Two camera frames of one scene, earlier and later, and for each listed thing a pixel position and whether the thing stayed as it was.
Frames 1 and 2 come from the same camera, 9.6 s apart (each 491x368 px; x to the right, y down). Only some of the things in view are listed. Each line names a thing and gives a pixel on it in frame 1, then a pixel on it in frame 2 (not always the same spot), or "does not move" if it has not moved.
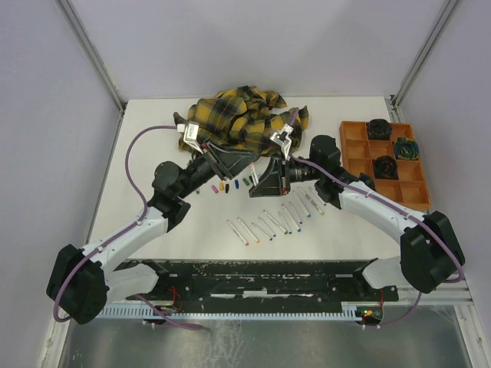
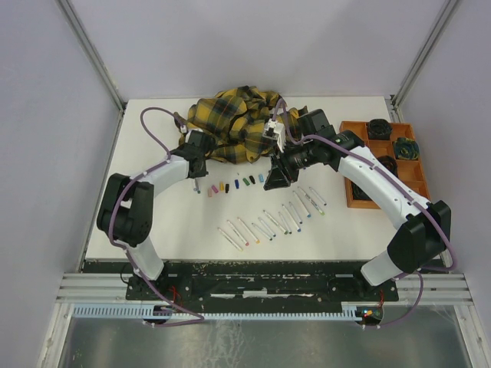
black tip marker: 266,234 does not move
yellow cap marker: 257,241 does not move
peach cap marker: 254,176 → 232,241
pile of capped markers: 246,244 does not move
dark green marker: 285,231 does not move
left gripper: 229,164 → 203,172
